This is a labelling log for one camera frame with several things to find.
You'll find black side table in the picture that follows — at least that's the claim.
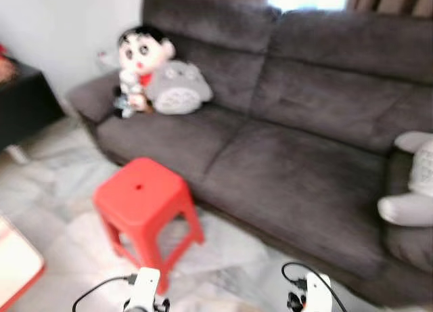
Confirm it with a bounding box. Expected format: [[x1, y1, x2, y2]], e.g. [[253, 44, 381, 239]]
[[0, 55, 66, 151]]

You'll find grey round creature plush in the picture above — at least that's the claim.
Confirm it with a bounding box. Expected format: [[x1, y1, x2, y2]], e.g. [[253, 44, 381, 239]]
[[145, 60, 214, 116]]

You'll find red plastic stool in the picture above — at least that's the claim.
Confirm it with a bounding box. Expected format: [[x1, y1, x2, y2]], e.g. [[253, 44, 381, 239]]
[[93, 156, 206, 296]]

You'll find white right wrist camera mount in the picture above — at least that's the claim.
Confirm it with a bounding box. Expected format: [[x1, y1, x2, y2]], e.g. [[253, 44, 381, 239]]
[[298, 271, 334, 312]]

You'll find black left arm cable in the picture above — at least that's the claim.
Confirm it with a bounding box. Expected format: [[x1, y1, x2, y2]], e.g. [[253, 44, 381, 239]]
[[72, 274, 138, 312]]

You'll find white grey plush toy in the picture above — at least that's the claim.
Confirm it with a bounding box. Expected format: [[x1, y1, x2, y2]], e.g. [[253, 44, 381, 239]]
[[377, 131, 433, 229]]

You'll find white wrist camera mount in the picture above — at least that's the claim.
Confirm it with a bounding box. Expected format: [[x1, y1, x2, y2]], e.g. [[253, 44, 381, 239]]
[[298, 271, 334, 312], [124, 267, 163, 312]]

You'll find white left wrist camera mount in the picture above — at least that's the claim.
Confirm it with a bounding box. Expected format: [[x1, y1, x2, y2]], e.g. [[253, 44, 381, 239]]
[[124, 267, 163, 312]]

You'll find dark brown fabric sofa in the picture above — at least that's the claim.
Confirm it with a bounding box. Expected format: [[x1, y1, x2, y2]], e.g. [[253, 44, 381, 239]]
[[68, 0, 433, 307]]

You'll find black haired boy plush doll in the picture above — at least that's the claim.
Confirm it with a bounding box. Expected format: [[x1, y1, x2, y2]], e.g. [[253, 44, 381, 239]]
[[115, 24, 178, 120]]

